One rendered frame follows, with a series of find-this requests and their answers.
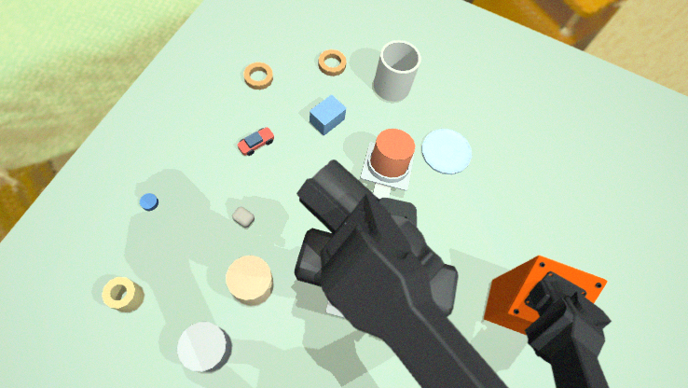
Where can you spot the orange-brown cup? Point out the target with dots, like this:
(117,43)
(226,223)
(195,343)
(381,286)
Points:
(392,153)

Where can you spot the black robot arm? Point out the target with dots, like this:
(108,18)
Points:
(377,268)

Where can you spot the pale blue round dish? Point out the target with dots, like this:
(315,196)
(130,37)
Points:
(446,151)

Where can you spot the light blue block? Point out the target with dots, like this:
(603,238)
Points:
(326,115)

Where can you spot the small white rounded block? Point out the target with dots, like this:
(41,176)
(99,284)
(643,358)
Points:
(243,217)

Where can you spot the grey open cup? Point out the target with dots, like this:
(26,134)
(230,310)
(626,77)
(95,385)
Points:
(398,65)

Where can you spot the blue cylinder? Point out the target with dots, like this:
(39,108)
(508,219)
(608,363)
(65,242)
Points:
(149,202)

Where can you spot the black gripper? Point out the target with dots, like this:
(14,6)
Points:
(309,270)

